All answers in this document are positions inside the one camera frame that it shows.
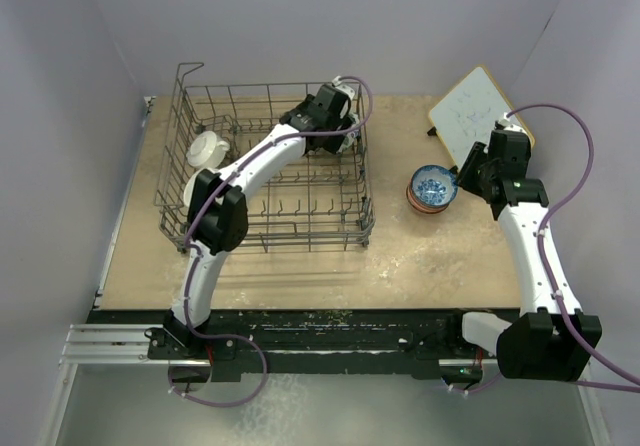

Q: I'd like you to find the grey wire dish rack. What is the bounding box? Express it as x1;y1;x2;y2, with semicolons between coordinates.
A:
154;62;375;251

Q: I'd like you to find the white cup with handle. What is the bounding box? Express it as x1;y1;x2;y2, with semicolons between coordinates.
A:
186;131;230;169

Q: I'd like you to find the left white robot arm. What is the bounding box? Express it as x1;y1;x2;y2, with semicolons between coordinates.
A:
163;76;368;358

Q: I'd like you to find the white fluted bowl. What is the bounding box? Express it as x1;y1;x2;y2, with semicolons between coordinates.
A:
182;170;201;208

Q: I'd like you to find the aluminium rail frame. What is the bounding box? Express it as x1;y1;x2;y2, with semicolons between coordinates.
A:
39;310;610;445

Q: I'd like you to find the blue floral white bowl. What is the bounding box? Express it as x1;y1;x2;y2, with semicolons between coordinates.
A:
409;165;458;208

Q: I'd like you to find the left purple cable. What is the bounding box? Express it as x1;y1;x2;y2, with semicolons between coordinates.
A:
167;74;375;407

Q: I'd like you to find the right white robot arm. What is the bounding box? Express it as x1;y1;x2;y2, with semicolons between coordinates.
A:
444;127;602;382

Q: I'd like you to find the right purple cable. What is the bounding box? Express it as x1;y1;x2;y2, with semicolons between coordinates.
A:
442;104;640;398

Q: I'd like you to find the orange red patterned bowl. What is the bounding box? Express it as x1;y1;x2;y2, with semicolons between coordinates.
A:
406;189;448;214

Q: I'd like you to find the small whiteboard yellow frame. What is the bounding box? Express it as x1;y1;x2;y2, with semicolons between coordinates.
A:
428;65;514;168

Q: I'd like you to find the purple cable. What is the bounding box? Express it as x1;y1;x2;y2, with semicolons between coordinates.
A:
442;104;640;398
167;74;375;407

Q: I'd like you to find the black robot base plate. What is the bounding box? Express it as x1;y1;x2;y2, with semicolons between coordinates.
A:
145;309;493;383

